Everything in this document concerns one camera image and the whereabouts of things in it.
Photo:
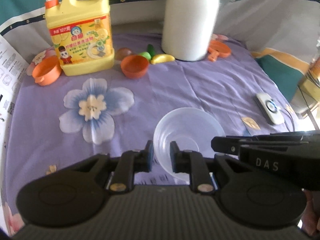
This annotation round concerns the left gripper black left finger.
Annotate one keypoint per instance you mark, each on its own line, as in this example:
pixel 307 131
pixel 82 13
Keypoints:
pixel 126 166

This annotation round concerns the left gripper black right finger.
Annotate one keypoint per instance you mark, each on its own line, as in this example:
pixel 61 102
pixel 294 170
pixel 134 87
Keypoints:
pixel 193 164

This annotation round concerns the clear plastic bowl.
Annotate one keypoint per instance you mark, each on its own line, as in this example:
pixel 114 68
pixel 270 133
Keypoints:
pixel 192 129

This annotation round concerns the orange plastic bowl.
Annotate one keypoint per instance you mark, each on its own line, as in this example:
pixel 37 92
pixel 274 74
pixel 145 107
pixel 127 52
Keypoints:
pixel 134 66

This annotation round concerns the person's right hand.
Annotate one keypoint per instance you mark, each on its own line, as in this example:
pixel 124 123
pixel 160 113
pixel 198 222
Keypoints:
pixel 310 220

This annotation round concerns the white remote device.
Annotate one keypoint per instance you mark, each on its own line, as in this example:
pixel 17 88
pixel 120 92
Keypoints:
pixel 269 109

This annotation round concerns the purple floral tablecloth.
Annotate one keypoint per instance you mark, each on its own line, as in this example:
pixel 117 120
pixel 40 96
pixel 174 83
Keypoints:
pixel 77 117

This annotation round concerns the teal striped pillow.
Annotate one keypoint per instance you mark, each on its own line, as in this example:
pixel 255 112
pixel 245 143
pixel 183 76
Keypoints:
pixel 284 69

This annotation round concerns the yellow toy banana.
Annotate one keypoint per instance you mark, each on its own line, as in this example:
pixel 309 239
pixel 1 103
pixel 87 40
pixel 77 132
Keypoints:
pixel 162 58

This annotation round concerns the light green toy vegetable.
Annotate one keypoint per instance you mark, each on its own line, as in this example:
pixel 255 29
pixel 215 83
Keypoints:
pixel 146 55

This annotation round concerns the orange toy frying pan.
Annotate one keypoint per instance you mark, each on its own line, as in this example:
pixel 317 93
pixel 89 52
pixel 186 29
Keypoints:
pixel 218 49

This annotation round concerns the dark green toy cucumber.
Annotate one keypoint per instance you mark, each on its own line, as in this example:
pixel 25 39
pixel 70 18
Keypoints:
pixel 151 50

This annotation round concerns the brown toy egg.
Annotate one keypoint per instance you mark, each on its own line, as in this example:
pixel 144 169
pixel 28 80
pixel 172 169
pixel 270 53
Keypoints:
pixel 121 53

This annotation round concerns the small orange toy pot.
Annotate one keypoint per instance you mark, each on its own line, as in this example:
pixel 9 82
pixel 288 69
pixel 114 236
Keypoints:
pixel 47 71

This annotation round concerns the white cylindrical container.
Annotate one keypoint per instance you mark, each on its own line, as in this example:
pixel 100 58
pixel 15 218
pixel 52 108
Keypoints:
pixel 188 27

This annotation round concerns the white instruction sheet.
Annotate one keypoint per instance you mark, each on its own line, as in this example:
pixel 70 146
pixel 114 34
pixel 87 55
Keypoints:
pixel 12 68

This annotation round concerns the yellow dish soap jug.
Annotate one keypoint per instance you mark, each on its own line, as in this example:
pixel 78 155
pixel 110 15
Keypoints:
pixel 81 34

